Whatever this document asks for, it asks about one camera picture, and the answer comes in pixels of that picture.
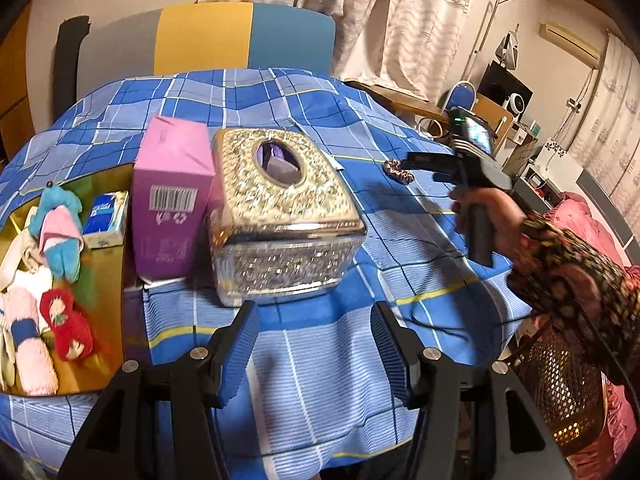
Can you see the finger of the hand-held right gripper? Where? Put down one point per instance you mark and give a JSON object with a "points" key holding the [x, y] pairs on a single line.
{"points": [[447, 177], [430, 161]]}

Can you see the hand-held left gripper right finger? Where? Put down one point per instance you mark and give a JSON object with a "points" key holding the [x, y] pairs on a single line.
{"points": [[395, 355]]}

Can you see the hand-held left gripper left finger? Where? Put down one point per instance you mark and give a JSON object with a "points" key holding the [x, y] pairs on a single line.
{"points": [[240, 355]]}

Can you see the leopard print scrunchie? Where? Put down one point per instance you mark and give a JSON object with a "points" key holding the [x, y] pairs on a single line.
{"points": [[390, 164]]}

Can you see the gold tray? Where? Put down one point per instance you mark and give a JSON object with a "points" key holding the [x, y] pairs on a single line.
{"points": [[107, 285]]}

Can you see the gold glitter tissue box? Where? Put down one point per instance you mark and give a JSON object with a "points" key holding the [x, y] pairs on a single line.
{"points": [[280, 210]]}

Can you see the red plush doll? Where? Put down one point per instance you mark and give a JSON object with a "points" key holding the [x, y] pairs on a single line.
{"points": [[70, 330]]}

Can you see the blue tissue packet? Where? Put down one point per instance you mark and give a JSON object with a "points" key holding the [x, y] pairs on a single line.
{"points": [[102, 217]]}

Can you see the pink towel roll blue band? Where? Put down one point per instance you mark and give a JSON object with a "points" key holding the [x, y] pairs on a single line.
{"points": [[37, 365]]}

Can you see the white plush bunny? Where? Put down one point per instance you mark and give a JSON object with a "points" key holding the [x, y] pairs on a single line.
{"points": [[36, 280]]}

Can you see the blue plush toy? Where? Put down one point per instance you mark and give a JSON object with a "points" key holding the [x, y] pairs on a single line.
{"points": [[60, 200]]}

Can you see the person's right forearm floral sleeve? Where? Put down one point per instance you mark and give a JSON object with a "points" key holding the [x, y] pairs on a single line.
{"points": [[575, 270]]}

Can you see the person's right hand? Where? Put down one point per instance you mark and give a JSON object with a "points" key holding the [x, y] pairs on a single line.
{"points": [[505, 220]]}

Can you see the wooden desk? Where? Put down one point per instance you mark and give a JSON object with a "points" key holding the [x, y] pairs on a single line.
{"points": [[400, 102]]}

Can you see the white cabinet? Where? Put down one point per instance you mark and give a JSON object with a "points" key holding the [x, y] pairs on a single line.
{"points": [[550, 165]]}

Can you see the blue plaid blanket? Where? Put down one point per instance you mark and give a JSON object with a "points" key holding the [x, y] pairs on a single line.
{"points": [[310, 370]]}

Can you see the white round device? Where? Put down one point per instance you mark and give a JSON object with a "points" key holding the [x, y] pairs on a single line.
{"points": [[515, 104]]}

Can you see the pink quilt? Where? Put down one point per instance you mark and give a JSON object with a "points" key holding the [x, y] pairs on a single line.
{"points": [[595, 220]]}

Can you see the beige patterned curtain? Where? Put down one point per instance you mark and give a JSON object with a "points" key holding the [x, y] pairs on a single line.
{"points": [[415, 25]]}

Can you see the pale window curtain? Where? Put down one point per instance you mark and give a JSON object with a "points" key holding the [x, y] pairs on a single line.
{"points": [[615, 110]]}

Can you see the air conditioner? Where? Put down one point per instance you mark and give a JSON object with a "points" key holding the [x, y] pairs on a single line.
{"points": [[567, 42]]}

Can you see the brown rattan chair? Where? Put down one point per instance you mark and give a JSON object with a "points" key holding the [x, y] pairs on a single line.
{"points": [[560, 390]]}

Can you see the pink cardboard box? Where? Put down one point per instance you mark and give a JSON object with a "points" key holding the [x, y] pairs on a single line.
{"points": [[170, 170]]}

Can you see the grey yellow blue padded headboard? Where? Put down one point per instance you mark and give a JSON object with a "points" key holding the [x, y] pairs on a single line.
{"points": [[200, 35]]}

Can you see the wooden wardrobe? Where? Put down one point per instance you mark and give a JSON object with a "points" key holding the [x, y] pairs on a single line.
{"points": [[15, 85]]}

